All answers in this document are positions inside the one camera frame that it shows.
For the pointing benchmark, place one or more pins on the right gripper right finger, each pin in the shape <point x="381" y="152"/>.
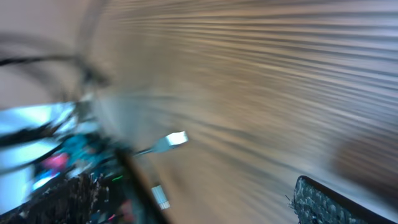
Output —
<point x="315" y="203"/>

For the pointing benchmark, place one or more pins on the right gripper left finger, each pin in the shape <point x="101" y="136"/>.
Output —
<point x="65" y="201"/>

